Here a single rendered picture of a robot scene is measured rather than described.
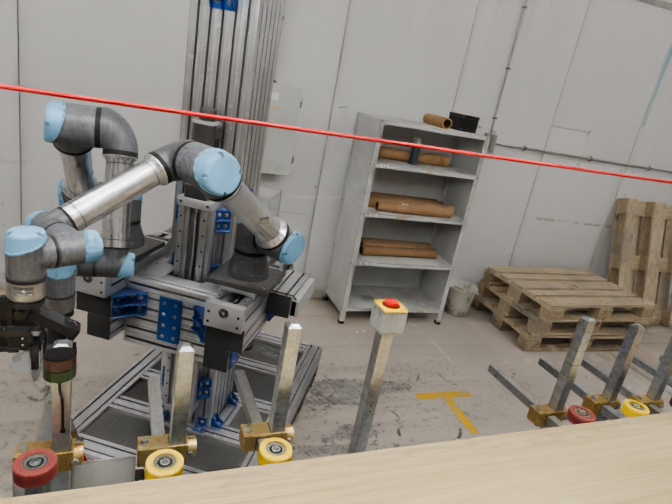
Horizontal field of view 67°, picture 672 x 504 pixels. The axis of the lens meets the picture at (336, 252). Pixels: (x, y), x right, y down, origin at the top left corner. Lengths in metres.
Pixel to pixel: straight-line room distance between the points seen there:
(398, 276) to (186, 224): 2.81
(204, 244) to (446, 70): 2.80
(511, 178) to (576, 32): 1.26
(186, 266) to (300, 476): 1.05
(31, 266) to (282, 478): 0.70
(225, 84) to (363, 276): 2.75
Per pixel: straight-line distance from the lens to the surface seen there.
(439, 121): 3.90
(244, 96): 1.89
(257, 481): 1.23
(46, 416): 1.47
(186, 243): 1.99
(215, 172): 1.36
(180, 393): 1.28
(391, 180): 4.17
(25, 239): 1.20
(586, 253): 5.66
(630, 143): 5.58
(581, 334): 1.84
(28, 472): 1.26
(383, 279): 4.45
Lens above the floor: 1.74
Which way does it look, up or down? 18 degrees down
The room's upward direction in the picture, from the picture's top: 11 degrees clockwise
